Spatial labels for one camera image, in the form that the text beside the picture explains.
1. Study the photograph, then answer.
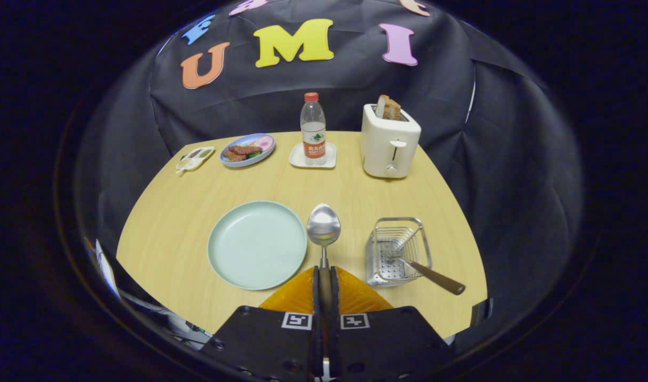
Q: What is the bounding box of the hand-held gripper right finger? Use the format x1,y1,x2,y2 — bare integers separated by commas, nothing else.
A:
328,264,454,382

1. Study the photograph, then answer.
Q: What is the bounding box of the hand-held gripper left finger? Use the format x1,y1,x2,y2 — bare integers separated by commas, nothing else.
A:
199,265,325,382

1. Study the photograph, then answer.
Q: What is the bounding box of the metal fork with brown handle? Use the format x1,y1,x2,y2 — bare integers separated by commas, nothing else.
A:
386,228,466,296

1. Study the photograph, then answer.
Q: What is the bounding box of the metal spoon with brown handle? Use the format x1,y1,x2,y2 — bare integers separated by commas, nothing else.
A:
307,204,341,308

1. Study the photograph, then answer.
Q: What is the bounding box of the pale green plate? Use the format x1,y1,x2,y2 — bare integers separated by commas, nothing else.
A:
207,200,308,291

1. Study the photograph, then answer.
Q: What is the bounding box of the blue plate with food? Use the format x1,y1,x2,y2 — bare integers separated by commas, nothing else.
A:
220,133,276,168

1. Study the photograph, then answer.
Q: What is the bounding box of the white square coaster tray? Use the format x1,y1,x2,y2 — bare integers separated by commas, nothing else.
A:
289,142,337,169

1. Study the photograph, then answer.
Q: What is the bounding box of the white toaster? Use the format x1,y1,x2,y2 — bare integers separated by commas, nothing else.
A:
360,103,422,179

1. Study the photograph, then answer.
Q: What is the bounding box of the white divided sauce dish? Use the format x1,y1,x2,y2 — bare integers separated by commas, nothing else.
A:
176,146,215,173

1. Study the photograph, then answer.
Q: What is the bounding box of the clear water bottle red cap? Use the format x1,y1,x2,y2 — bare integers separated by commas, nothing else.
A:
300,92,327,166

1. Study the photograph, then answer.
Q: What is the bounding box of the black backdrop cloth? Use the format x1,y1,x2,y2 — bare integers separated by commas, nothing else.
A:
75,0,584,340

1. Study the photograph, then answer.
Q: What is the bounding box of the metal wire cutlery rack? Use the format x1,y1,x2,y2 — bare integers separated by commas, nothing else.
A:
365,217,433,288

